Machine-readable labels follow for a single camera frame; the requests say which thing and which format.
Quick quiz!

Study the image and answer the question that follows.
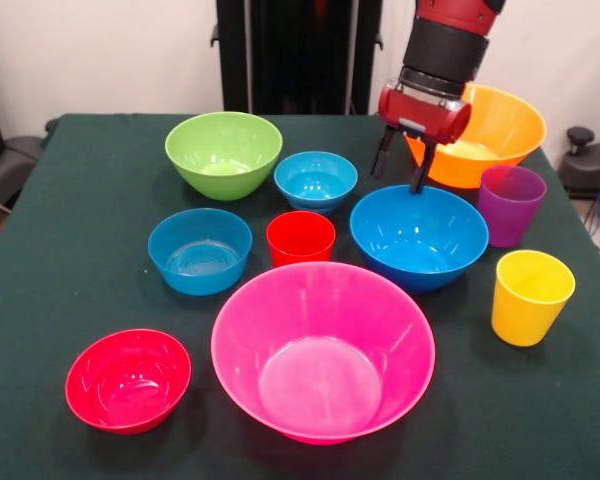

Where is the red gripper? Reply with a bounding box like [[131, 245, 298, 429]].
[[370, 78, 474, 195]]

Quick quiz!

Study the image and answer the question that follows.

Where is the large blue bowl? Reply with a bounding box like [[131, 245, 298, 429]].
[[349, 184, 490, 294]]

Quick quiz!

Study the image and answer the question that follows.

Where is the small light blue bowl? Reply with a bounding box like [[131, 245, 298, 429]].
[[273, 151, 359, 217]]

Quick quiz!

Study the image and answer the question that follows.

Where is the large orange bowl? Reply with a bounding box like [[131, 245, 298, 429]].
[[404, 83, 548, 190]]

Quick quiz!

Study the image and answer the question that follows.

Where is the purple cup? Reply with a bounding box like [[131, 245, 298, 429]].
[[477, 165, 548, 249]]

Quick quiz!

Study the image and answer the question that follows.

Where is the red cup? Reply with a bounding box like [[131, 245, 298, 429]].
[[265, 210, 337, 269]]

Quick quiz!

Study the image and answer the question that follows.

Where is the green bowl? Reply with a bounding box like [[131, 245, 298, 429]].
[[164, 111, 284, 202]]

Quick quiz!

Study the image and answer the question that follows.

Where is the yellow cup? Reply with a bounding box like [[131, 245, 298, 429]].
[[490, 249, 577, 348]]

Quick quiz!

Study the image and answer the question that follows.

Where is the large pink bowl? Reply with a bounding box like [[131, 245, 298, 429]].
[[210, 261, 437, 446]]

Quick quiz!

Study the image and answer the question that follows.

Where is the ribbed blue bowl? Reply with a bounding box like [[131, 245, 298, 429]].
[[147, 207, 254, 297]]

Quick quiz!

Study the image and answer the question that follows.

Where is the dark green tablecloth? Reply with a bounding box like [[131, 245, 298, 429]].
[[0, 112, 600, 480]]

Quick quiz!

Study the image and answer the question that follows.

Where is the small crimson bowl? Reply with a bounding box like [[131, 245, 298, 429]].
[[64, 328, 193, 435]]

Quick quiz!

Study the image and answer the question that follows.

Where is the black pedestal leg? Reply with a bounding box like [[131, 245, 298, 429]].
[[0, 134, 44, 206], [558, 126, 600, 201]]

